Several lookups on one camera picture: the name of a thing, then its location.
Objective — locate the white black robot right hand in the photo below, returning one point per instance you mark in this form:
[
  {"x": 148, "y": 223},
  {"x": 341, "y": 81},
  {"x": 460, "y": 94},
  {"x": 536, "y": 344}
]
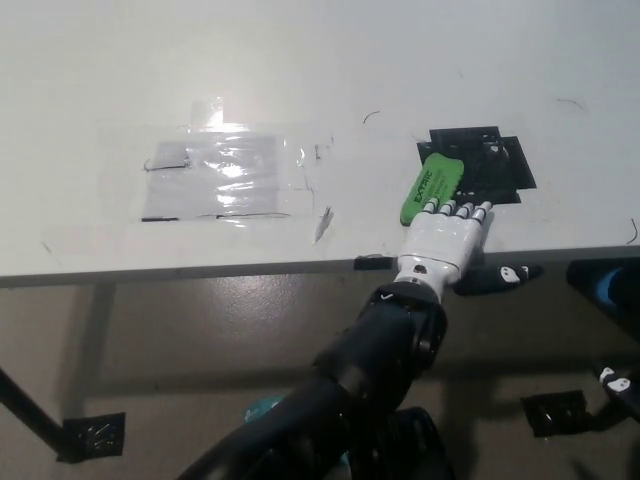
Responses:
[{"x": 620, "y": 387}]

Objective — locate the black box with blue part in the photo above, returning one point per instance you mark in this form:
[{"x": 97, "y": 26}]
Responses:
[{"x": 605, "y": 287}]

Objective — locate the black tape square patch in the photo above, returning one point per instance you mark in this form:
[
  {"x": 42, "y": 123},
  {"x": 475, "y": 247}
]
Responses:
[{"x": 500, "y": 160}]

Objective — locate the black table leg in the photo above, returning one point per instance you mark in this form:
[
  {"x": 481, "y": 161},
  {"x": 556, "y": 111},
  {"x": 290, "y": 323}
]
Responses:
[
  {"x": 607, "y": 422},
  {"x": 27, "y": 405}
]

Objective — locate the clear taped plastic sheet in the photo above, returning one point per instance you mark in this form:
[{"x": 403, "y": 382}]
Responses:
[{"x": 225, "y": 180}]

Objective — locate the black floor tape patch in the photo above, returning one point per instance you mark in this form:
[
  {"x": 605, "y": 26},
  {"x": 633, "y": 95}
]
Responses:
[
  {"x": 92, "y": 437},
  {"x": 552, "y": 415}
]

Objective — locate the green whiteboard eraser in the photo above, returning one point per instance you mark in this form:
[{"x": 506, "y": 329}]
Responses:
[{"x": 432, "y": 182}]

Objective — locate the small black tape strip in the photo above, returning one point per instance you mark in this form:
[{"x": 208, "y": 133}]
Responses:
[{"x": 372, "y": 263}]

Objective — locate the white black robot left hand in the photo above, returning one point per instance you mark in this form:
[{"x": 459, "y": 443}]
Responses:
[{"x": 442, "y": 240}]

